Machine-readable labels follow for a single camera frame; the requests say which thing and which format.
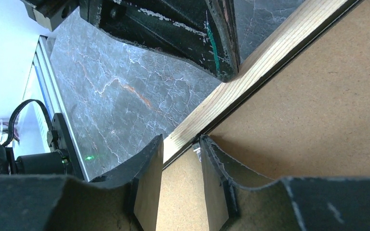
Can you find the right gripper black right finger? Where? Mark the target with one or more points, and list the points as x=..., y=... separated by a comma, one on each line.
x=241, y=199

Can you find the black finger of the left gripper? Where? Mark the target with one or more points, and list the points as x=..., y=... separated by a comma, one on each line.
x=200, y=32

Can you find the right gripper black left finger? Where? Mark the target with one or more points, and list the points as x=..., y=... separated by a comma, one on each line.
x=125, y=198

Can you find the brown backing board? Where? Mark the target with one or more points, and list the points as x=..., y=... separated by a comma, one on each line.
x=313, y=117

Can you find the wooden picture frame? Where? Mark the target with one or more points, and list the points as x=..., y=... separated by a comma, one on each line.
x=299, y=30

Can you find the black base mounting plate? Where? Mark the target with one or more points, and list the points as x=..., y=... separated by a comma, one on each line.
x=65, y=145

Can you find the aluminium rail base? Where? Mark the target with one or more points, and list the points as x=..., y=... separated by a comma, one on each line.
x=28, y=141

